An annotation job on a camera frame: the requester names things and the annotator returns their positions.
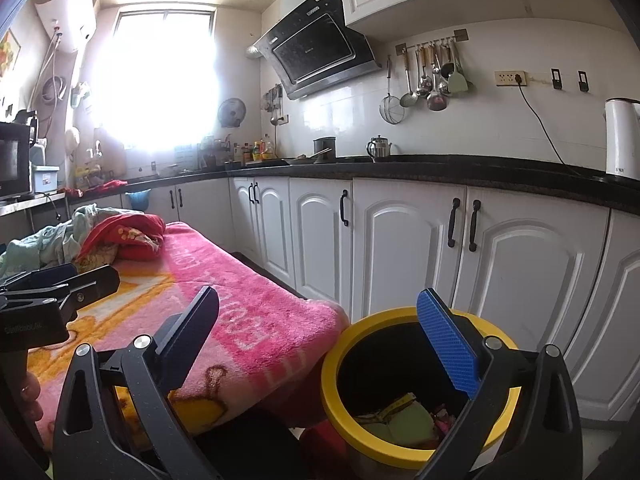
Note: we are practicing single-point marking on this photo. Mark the metal utensil rail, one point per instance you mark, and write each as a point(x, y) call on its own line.
point(400, 50)

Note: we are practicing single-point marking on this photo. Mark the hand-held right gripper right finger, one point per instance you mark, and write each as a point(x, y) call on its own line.
point(445, 340)

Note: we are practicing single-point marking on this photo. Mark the person's left hand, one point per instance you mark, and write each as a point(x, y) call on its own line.
point(31, 392)

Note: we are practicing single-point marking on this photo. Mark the wall picture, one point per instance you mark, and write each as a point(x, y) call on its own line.
point(7, 55)

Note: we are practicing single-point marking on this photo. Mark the metal teapot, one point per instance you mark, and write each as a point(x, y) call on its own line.
point(379, 149)

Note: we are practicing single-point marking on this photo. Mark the metal sink faucet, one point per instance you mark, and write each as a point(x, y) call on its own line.
point(95, 151)

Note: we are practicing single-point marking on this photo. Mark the black wall hook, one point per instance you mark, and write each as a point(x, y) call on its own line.
point(582, 81)
point(555, 78)

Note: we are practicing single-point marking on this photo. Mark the red printed cloth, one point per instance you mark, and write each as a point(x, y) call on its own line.
point(125, 230)

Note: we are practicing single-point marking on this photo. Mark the bright window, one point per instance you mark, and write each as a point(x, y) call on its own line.
point(155, 80)

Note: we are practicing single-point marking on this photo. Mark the wall rack with kitchen tools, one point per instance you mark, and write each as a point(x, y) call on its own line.
point(273, 98)

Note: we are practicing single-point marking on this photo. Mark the blue plastic box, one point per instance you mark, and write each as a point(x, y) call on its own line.
point(45, 179)

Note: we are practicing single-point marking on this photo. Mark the light green cloth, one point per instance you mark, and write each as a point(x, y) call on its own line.
point(25, 255)

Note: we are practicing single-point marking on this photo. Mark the white water heater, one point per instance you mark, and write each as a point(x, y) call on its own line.
point(65, 15)

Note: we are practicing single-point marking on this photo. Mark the yellow-rimmed trash bin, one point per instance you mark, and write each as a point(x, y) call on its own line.
point(328, 375)

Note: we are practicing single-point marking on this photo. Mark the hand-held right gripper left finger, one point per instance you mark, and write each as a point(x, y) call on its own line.
point(202, 310)

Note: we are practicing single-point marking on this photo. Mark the red snack packet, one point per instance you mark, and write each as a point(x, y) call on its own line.
point(442, 422)

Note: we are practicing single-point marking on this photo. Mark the white electric kettle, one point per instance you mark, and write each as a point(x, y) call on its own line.
point(620, 140)

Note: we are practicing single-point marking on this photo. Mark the black microwave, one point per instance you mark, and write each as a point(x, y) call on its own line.
point(12, 160)

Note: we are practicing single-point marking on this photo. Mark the dark cooking pot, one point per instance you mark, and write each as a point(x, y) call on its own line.
point(324, 150)

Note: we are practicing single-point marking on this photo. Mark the small wall fan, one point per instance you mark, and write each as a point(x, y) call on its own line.
point(232, 112)

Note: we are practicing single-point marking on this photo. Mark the red rag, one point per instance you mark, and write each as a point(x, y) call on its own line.
point(110, 185)

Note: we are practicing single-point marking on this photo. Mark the white hanging bag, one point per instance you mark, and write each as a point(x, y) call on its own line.
point(72, 142)

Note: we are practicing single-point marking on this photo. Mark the blue plastic basin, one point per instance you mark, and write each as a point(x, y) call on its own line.
point(137, 200)

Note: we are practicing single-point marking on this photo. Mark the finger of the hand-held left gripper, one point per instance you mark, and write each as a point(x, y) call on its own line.
point(45, 277)
point(95, 285)

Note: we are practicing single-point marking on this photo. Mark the black range hood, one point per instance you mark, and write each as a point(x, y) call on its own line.
point(310, 50)

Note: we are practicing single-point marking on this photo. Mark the white base cabinets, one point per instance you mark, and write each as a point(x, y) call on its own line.
point(400, 240)

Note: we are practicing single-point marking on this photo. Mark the yellow snack wrapper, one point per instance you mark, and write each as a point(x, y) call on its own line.
point(400, 402)

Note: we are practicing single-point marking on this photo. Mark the cluster of condiment bottles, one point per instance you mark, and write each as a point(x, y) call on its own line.
point(260, 150)

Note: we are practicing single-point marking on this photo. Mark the pale green packet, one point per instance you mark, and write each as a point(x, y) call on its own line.
point(410, 422)

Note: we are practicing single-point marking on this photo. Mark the hanging metal kitchen utensils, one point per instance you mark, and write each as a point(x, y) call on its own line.
point(437, 100)

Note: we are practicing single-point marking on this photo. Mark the wall socket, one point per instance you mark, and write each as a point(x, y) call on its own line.
point(282, 119)

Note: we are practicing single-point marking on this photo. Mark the steel side table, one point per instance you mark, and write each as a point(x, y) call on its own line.
point(40, 201)

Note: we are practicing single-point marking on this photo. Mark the pink printed blanket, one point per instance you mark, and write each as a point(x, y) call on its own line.
point(250, 310)

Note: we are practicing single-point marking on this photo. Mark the wall power strip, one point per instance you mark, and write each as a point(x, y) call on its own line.
point(505, 78)

